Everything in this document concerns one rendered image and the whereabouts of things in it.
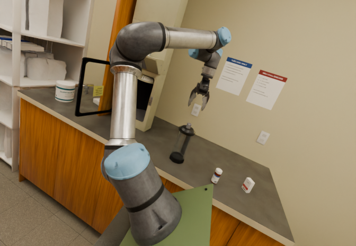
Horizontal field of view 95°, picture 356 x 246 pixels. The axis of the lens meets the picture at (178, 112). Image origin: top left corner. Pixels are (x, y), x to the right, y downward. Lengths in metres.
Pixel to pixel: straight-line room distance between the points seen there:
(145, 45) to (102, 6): 1.63
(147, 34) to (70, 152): 1.17
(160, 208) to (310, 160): 1.44
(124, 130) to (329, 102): 1.46
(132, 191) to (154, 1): 1.15
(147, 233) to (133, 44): 0.53
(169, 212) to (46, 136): 1.36
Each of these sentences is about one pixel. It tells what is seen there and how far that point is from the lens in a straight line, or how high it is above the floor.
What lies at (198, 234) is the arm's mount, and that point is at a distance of 0.47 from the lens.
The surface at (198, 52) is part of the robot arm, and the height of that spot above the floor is 1.61.
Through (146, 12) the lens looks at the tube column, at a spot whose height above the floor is 1.77.
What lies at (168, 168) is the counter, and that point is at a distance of 1.04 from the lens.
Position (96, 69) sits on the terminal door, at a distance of 1.23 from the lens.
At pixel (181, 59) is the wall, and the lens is 1.60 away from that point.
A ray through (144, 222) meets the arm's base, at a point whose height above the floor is 1.16.
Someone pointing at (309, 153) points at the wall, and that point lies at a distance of 1.72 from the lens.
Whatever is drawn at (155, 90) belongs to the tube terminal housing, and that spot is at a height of 1.29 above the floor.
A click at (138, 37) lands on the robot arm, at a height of 1.57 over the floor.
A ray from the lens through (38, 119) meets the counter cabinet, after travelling 1.71.
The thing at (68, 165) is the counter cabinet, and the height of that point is 0.53.
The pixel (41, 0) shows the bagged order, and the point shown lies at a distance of 2.09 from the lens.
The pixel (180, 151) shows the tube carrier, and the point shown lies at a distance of 1.05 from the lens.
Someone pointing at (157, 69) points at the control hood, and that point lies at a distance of 1.15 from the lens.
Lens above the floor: 1.55
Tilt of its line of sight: 17 degrees down
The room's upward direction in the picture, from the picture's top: 19 degrees clockwise
